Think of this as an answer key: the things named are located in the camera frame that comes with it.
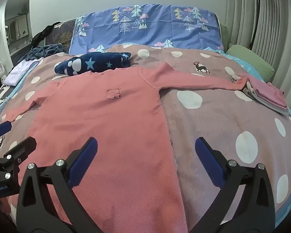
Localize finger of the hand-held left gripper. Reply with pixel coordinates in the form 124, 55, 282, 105
0, 136, 37, 182
0, 121, 12, 140

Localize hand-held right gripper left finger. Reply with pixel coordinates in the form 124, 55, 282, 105
16, 137, 105, 233

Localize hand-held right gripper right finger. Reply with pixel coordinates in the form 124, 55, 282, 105
188, 137, 275, 233

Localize pink long-sleeved shirt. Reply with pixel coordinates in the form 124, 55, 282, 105
3, 62, 248, 233

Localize polka dot deer blanket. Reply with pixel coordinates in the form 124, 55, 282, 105
0, 43, 291, 226

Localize white folded cloth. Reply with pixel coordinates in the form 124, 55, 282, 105
3, 58, 44, 86

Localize folded pink garment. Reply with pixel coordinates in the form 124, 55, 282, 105
247, 76, 288, 110

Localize blue-grey knitted blanket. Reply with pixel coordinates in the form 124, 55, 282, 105
24, 43, 65, 62

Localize navy star-print cloth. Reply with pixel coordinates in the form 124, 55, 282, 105
54, 52, 132, 76

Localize light blue patterned sheet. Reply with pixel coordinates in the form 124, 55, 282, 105
202, 46, 266, 82

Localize white shelf alcove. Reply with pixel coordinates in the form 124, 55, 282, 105
4, 4, 31, 55

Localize green pillow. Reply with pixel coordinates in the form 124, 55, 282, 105
225, 44, 275, 83

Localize dark tree-print pillow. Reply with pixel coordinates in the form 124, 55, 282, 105
45, 18, 77, 54

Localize blue tree-print sheet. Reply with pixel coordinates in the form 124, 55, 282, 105
69, 4, 225, 54

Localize beige pleated curtain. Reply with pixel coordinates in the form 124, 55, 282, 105
227, 0, 291, 131

